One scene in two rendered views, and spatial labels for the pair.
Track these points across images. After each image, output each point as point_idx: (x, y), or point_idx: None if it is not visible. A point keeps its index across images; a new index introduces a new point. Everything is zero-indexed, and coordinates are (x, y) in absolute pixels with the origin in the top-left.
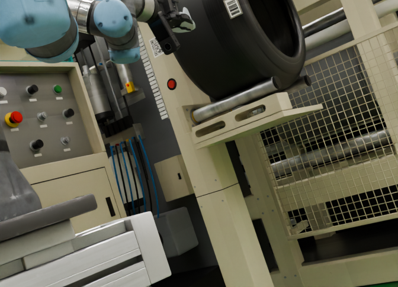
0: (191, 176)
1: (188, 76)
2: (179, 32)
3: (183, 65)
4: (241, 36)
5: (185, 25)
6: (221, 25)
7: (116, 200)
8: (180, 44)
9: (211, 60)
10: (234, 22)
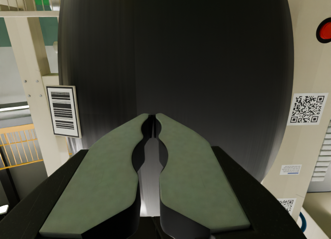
0: None
1: (287, 2)
2: (198, 140)
3: (285, 29)
4: (72, 27)
5: (115, 168)
6: (103, 80)
7: None
8: (256, 86)
9: (187, 1)
10: (72, 73)
